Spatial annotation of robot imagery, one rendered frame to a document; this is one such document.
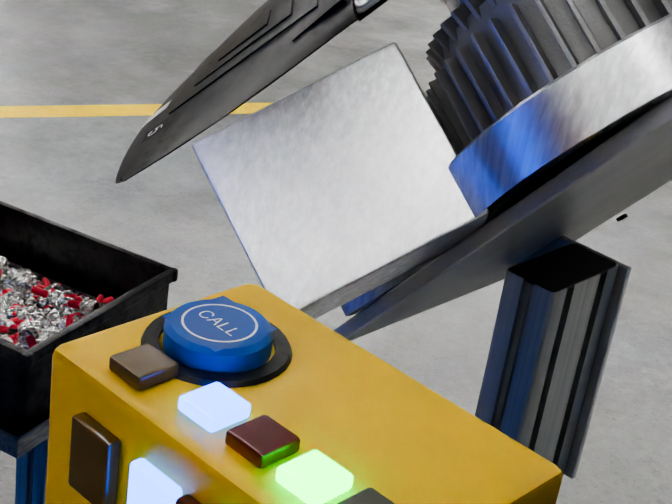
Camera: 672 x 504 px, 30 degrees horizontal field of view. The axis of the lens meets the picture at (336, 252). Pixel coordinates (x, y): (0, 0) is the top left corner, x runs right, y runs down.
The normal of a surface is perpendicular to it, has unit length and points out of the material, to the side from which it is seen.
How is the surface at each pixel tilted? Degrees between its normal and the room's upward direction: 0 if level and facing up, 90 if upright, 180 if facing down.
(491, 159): 96
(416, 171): 55
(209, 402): 0
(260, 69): 48
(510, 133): 88
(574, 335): 90
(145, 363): 0
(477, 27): 79
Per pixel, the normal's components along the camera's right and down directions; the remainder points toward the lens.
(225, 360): 0.18, 0.45
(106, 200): 0.14, -0.89
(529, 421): 0.71, 0.39
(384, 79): -0.04, -0.17
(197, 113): -0.58, -0.65
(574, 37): -0.39, -0.07
